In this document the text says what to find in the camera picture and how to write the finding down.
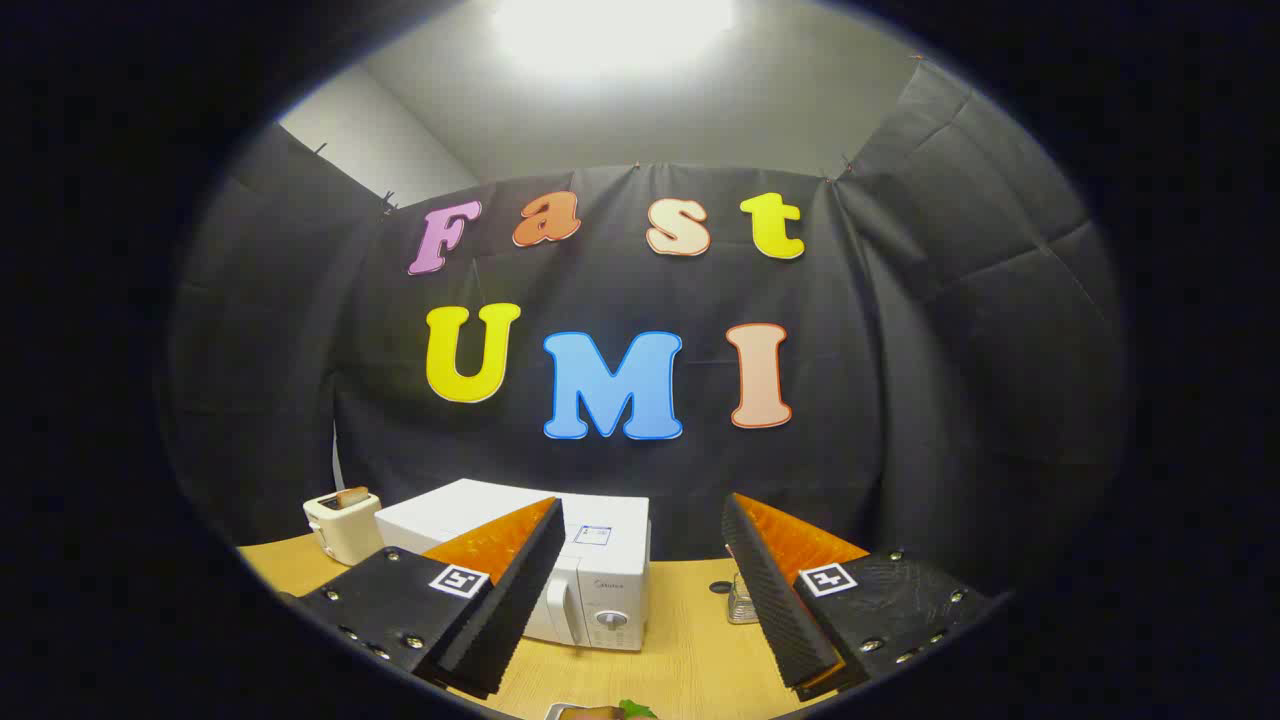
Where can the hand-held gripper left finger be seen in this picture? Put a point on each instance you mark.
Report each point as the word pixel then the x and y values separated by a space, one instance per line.
pixel 505 610

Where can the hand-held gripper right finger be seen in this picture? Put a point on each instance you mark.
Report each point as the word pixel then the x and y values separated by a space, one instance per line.
pixel 775 610

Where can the white microwave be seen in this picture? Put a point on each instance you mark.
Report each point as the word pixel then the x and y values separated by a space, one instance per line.
pixel 470 510

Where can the brown bread lettuce sandwich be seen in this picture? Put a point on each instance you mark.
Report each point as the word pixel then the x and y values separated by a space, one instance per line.
pixel 630 711

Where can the metal mesh holder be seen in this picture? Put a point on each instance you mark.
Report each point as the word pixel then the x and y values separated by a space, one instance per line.
pixel 740 605

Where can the white rectangular plate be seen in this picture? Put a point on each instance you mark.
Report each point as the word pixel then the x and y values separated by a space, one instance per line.
pixel 556 712

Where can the white toaster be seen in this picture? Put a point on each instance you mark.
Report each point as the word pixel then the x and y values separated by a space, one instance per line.
pixel 345 530

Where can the toast slice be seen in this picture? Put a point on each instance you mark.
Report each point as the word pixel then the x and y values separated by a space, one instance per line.
pixel 352 496

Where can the black backdrop cloth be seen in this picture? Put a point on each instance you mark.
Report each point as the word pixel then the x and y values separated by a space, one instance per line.
pixel 900 400

